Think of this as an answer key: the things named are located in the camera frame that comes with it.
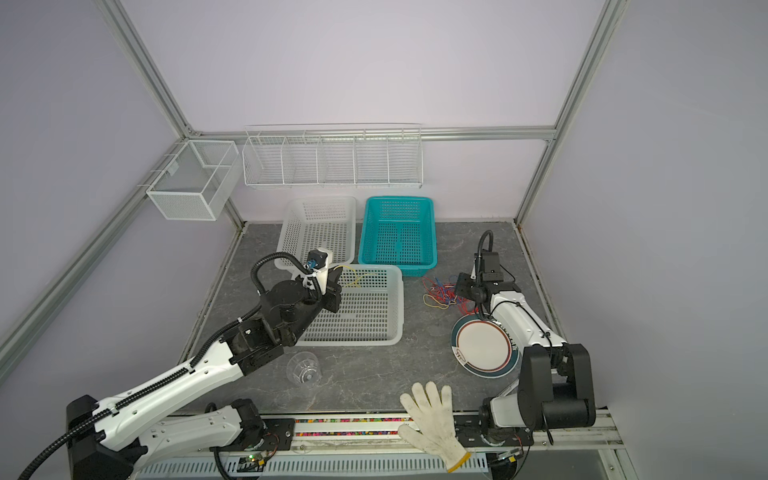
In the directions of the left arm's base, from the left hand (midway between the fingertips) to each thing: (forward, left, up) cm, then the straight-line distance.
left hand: (340, 271), depth 70 cm
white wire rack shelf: (+47, +5, 0) cm, 47 cm away
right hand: (+6, -35, -20) cm, 41 cm away
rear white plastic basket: (+45, +16, -29) cm, 56 cm away
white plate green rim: (-10, -39, -29) cm, 49 cm away
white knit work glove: (-28, -21, -28) cm, 45 cm away
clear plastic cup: (-12, +14, -30) cm, 36 cm away
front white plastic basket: (+5, -6, -30) cm, 31 cm away
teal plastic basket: (+40, -17, -31) cm, 54 cm away
